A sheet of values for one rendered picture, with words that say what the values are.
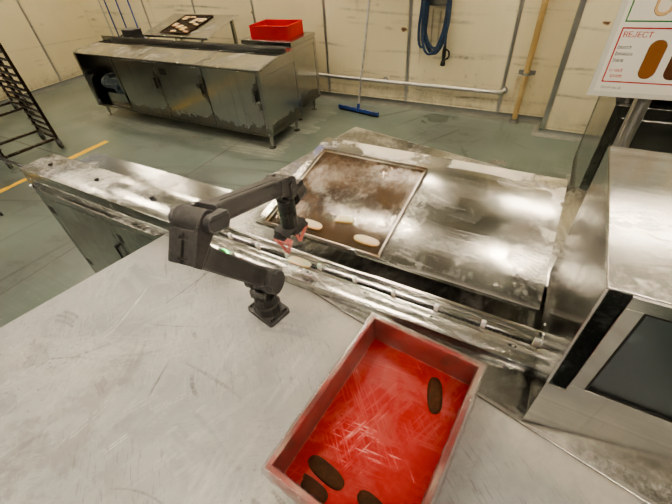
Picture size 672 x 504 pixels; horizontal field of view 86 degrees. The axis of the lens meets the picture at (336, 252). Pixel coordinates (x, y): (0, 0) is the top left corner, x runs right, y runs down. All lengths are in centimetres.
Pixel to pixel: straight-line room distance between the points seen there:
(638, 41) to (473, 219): 68
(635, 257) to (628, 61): 87
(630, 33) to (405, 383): 121
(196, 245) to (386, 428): 62
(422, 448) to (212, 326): 71
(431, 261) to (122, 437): 101
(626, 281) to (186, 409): 101
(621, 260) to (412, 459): 60
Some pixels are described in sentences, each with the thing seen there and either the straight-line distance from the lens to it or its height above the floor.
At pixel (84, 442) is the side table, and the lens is 121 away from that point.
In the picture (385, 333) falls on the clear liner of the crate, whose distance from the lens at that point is 106.
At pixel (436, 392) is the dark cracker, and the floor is 83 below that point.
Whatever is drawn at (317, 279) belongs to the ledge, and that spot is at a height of 86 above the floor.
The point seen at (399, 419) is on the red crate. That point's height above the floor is 82.
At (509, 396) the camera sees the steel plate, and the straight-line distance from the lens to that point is 109.
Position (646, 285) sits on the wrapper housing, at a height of 130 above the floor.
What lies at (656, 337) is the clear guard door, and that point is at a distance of 77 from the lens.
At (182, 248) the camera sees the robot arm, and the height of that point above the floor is 126.
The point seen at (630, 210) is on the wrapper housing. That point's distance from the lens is 90.
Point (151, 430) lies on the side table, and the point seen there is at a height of 82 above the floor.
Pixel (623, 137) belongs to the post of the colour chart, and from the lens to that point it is 163.
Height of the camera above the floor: 174
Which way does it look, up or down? 42 degrees down
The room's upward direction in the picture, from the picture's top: 5 degrees counter-clockwise
